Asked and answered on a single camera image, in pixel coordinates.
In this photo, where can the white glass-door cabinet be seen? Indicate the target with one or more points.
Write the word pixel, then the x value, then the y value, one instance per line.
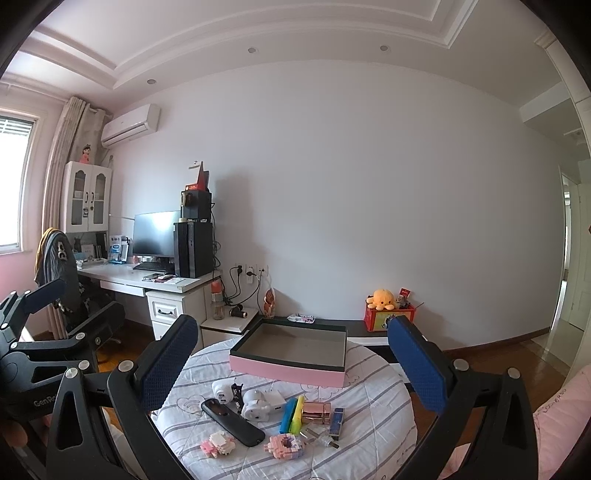
pixel 87 198

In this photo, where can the white charger block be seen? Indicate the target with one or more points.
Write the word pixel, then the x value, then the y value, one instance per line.
pixel 278 399

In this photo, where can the red flat box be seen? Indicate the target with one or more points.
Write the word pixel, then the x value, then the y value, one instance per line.
pixel 193 187

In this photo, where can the yellow plastic bar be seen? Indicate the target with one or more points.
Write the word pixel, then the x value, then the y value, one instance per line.
pixel 300 408

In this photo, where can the stack of books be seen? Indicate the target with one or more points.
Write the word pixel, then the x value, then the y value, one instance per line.
pixel 92 262

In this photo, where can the rose gold metallic case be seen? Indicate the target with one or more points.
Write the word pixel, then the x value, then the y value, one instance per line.
pixel 317 411

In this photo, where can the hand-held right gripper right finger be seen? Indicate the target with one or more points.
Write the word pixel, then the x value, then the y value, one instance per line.
pixel 418 364

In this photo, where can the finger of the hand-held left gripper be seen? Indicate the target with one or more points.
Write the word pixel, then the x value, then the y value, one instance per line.
pixel 44 294
pixel 51 353

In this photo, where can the black hair dryer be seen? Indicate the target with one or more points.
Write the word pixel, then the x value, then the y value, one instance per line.
pixel 238 312

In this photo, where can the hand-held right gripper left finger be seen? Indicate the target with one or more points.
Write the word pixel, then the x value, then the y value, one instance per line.
pixel 164 364

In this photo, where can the window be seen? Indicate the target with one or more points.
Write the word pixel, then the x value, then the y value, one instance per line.
pixel 14 184

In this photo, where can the grey jacket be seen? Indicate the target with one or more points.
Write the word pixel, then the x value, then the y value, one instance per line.
pixel 53 258

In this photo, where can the red triangular board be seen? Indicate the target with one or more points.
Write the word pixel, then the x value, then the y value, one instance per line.
pixel 202 177

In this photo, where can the black box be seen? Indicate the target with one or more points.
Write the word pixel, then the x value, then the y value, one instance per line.
pixel 198 205

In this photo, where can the striped white tablecloth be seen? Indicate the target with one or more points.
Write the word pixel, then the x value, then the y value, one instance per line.
pixel 369 415

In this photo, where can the black flowered hair clip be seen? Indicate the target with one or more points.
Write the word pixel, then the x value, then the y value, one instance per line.
pixel 238 392

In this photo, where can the blue packet box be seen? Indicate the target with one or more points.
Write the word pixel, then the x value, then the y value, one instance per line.
pixel 117 249

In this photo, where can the pink doll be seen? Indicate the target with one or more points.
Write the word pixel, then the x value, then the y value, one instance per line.
pixel 85 154

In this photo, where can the white animal-shaped toy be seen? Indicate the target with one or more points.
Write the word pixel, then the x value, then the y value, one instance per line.
pixel 256 405

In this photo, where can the white door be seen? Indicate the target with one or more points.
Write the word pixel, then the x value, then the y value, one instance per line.
pixel 575 258

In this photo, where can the white desk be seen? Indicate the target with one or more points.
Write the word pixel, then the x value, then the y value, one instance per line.
pixel 134 277

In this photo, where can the pink printed bed sheet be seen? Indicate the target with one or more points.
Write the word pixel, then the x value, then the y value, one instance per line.
pixel 561 415

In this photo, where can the black keyboard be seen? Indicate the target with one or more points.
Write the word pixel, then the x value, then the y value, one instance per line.
pixel 152 266

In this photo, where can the pink block donut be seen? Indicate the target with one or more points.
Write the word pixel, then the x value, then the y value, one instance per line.
pixel 286 446

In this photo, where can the blue plastic bar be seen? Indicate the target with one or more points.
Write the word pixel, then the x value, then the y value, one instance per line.
pixel 289 410

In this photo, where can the black computer monitor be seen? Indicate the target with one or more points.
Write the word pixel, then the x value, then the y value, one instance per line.
pixel 154 235

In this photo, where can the black office chair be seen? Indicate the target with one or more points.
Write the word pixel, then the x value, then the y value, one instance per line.
pixel 87 316

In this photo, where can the white plug adapter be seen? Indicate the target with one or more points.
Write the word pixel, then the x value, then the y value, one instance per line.
pixel 221 391

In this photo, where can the pink storage box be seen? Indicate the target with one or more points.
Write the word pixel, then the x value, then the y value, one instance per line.
pixel 286 371

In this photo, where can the person's left hand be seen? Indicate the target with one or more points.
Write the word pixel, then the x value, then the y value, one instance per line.
pixel 11 434

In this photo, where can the small pink block figure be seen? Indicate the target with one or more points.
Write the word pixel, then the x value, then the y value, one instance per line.
pixel 216 445

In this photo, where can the white air conditioner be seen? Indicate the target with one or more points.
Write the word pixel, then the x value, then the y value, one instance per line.
pixel 131 123

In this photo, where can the black computer tower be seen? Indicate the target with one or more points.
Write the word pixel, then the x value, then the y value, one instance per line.
pixel 194 249

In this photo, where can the white side cabinet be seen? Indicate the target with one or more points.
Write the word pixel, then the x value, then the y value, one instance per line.
pixel 228 324

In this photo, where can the red printed box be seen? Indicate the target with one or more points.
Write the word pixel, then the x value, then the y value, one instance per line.
pixel 390 319

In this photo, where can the clear glass bottle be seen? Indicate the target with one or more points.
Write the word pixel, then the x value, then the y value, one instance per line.
pixel 316 436

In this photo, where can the bottle with orange cap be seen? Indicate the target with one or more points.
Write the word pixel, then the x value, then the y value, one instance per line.
pixel 216 300

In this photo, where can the orange octopus plush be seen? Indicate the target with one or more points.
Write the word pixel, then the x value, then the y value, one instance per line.
pixel 383 299

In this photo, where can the black silicone case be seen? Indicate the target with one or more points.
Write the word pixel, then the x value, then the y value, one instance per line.
pixel 231 422

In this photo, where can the printed plastic packet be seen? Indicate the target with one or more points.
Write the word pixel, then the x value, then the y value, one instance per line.
pixel 300 317

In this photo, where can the white wall sockets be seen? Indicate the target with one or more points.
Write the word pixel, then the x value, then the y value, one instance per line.
pixel 250 269

